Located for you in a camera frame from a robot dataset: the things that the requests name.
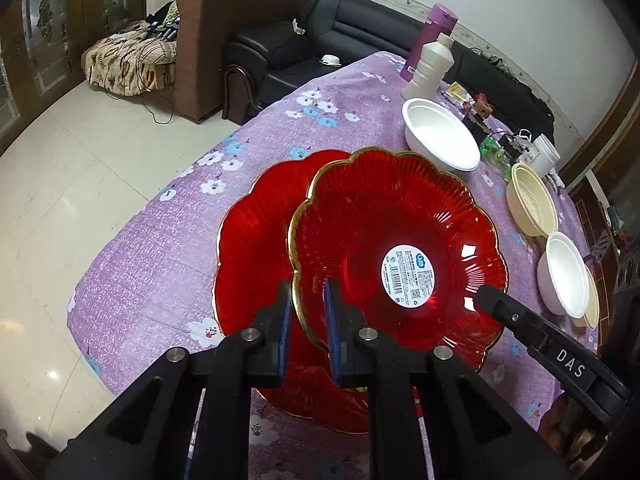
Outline white mug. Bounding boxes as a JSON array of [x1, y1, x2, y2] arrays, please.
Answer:
[[520, 133, 561, 178]]

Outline wooden door with glass panels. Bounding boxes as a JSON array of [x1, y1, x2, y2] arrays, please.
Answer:
[[0, 0, 148, 151]]

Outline black floor cable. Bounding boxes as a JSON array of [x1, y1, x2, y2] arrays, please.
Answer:
[[137, 85, 176, 126]]

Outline leaf patterned blanket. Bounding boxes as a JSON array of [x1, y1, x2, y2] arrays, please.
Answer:
[[81, 32, 177, 97]]

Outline brown armchair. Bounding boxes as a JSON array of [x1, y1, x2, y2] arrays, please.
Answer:
[[172, 0, 314, 124]]

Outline purple thermos bottle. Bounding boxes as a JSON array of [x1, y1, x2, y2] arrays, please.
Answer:
[[399, 3, 459, 82]]

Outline cream ribbed bowl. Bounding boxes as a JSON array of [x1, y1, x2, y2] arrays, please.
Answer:
[[570, 267, 600, 331], [506, 162, 559, 238]]

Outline red scalloped plate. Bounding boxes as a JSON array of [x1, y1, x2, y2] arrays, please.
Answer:
[[212, 149, 373, 435]]

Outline red plate with white label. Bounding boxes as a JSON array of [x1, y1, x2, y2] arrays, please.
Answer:
[[287, 146, 510, 373]]

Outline yellow snack packet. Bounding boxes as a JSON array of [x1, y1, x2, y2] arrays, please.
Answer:
[[442, 82, 473, 103]]

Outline dark wooden cabinet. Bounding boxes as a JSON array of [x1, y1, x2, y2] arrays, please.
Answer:
[[570, 60, 640, 241]]

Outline white plastic bottle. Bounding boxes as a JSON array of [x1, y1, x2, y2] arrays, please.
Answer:
[[401, 32, 455, 101]]

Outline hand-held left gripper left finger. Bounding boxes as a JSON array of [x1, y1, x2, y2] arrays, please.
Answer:
[[44, 281, 294, 480]]

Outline large white bowl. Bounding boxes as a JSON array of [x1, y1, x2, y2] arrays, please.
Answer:
[[402, 98, 482, 172]]

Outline pile of clothes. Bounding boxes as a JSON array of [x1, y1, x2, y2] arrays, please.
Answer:
[[145, 0, 181, 41]]

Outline small white bowl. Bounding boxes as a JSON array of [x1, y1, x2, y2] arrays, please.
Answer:
[[536, 232, 591, 318]]

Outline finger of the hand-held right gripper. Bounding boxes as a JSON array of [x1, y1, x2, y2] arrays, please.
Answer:
[[474, 285, 632, 423]]

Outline purple floral tablecloth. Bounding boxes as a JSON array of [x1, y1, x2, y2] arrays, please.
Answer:
[[67, 51, 601, 480]]

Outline black leather sofa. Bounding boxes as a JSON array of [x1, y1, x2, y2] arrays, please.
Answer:
[[221, 0, 556, 136]]

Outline green candy wrappers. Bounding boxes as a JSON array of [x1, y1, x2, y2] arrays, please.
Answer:
[[479, 137, 516, 167]]

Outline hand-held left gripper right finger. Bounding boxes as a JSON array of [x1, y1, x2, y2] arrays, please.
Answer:
[[324, 280, 572, 480]]

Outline small wooden toy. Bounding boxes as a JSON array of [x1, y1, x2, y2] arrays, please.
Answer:
[[470, 92, 493, 121]]

